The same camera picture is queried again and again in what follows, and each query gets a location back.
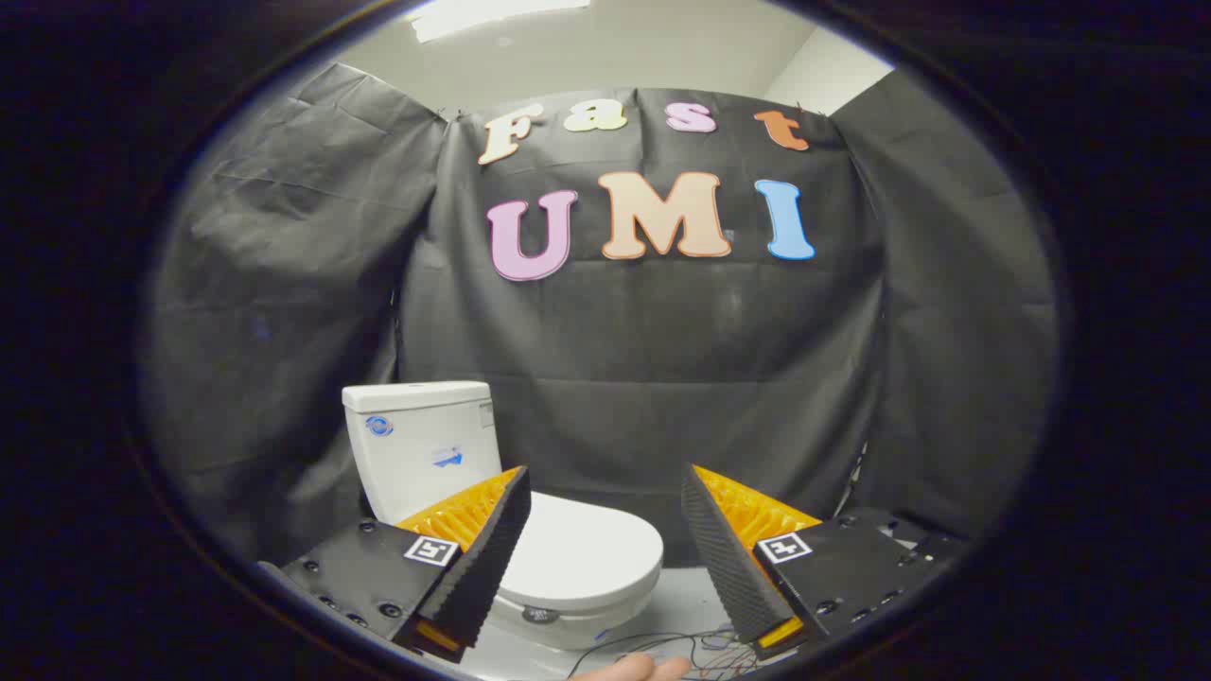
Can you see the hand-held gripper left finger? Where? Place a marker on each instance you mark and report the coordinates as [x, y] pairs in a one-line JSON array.
[[492, 553]]

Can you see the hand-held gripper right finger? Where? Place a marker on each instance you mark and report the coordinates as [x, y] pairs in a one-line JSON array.
[[724, 558]]

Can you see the white toilet lid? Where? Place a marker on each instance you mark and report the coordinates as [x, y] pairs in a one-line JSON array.
[[587, 553]]

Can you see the white toilet with tank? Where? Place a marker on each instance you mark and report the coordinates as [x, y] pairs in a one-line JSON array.
[[416, 445]]

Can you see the black backdrop cloth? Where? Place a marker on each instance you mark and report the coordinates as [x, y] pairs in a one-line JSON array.
[[662, 331]]

